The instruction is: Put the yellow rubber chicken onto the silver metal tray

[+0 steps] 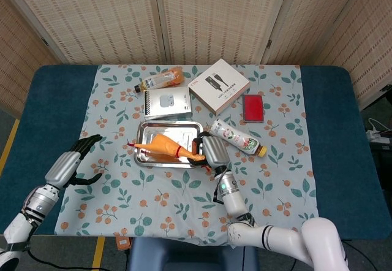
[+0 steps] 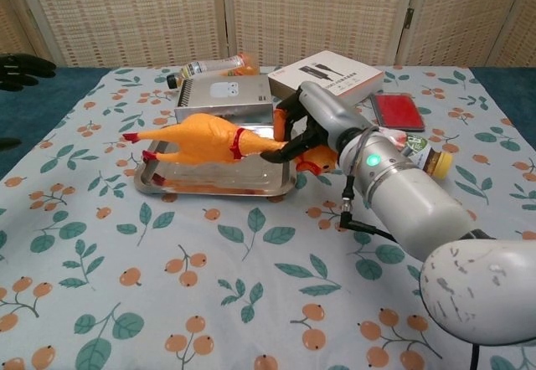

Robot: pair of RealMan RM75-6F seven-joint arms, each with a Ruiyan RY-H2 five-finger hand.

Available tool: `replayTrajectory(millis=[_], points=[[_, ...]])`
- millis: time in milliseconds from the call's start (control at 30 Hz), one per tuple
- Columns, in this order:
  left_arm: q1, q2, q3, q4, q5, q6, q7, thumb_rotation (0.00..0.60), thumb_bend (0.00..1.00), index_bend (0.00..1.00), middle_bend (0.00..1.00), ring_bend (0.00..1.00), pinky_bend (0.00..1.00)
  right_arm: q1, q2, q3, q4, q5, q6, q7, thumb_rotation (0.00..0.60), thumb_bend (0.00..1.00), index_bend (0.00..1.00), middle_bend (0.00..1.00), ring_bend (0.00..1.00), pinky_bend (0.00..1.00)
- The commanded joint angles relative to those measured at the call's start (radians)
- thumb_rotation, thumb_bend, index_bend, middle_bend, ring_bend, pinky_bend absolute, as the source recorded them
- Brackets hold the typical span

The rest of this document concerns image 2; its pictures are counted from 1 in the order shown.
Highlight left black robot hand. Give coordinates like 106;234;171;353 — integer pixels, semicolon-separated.
0;53;58;153

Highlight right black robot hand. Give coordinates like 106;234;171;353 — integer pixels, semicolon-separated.
259;80;374;166

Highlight yellow rubber chicken toy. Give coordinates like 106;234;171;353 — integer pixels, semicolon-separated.
122;112;339;175

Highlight stainless steel tray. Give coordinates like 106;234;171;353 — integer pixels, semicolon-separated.
133;121;299;198

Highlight white cardboard product box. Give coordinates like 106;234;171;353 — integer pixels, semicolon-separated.
267;50;384;107

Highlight red stamp pad case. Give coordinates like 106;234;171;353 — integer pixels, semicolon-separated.
368;92;426;132

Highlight silver metal power supply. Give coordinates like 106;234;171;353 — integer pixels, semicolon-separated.
174;74;276;126

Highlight yellow-capped tea bottle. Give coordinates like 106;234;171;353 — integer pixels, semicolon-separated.
383;129;456;178

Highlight woven folding screen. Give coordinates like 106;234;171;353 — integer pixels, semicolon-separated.
0;0;536;69

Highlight black-capped clear bottle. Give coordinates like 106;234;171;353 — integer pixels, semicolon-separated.
166;53;260;90

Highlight floral fruit print tablecloth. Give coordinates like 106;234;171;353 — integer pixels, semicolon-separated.
0;66;536;370

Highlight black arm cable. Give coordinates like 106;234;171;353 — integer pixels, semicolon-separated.
338;173;482;370

